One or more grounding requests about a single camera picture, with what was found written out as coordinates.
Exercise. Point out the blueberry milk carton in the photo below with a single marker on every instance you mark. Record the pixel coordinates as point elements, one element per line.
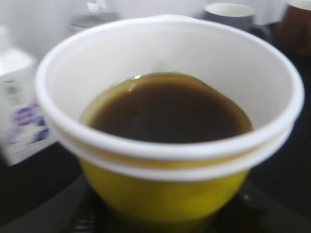
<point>23,130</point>

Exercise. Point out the yellow plastic cup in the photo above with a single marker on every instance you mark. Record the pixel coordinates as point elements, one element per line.
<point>163,182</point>

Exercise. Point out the red mug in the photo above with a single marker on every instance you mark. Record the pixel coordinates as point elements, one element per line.
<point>293,34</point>

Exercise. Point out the grey mug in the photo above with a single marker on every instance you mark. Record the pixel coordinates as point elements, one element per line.
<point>235,15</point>

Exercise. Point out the clear water bottle green label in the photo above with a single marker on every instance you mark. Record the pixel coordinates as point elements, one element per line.
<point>98,12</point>

